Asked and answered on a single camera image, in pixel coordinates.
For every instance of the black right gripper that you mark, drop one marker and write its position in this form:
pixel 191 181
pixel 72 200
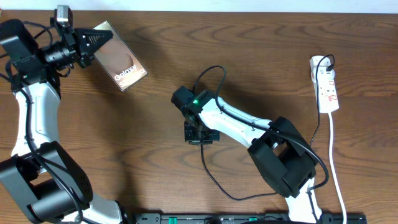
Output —
pixel 188 137

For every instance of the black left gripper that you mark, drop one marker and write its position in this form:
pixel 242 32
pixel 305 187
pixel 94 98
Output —
pixel 74 37

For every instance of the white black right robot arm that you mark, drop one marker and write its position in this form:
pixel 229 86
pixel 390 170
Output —
pixel 281 155

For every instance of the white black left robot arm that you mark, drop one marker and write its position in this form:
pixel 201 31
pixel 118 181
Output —
pixel 40 176

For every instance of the white USB charger plug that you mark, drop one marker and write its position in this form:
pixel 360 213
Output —
pixel 319 66

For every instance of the white power strip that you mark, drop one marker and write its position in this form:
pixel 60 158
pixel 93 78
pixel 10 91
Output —
pixel 326 95

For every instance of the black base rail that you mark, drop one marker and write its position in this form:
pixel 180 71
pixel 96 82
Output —
pixel 156 218

